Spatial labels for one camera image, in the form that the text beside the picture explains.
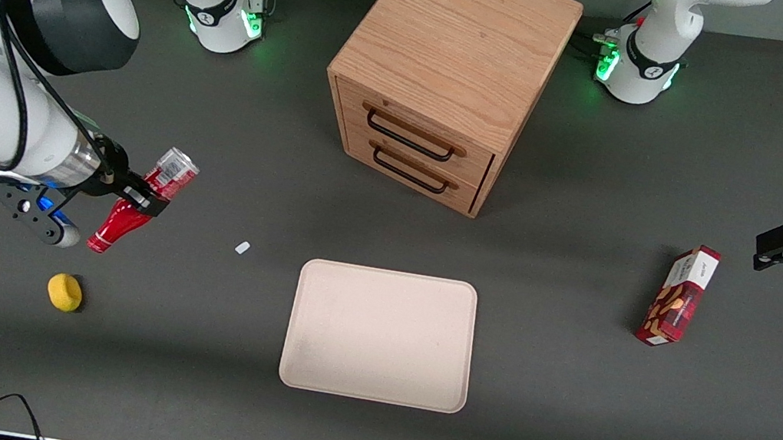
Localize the black cable at left base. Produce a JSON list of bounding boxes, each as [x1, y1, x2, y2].
[[568, 0, 653, 66]]

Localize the red plaid shortbread box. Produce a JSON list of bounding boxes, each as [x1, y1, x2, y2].
[[634, 238, 724, 355]]

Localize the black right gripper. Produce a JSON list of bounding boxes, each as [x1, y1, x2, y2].
[[77, 132, 179, 220]]

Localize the beige rectangular tray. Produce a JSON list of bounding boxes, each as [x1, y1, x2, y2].
[[276, 256, 484, 416]]

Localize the wooden drawer cabinet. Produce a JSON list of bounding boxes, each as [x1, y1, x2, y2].
[[309, 0, 586, 230]]

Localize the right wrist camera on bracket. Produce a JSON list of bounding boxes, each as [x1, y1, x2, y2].
[[0, 174, 89, 252]]

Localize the wooden drawer black handle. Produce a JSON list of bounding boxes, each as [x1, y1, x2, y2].
[[326, 77, 504, 189], [337, 124, 487, 218]]

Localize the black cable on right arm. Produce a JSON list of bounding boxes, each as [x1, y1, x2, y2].
[[0, 0, 142, 190]]

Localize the red coke bottle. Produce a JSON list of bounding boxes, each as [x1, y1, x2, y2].
[[84, 136, 203, 267]]

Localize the yellow sponge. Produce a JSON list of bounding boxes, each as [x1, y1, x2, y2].
[[44, 271, 87, 315]]

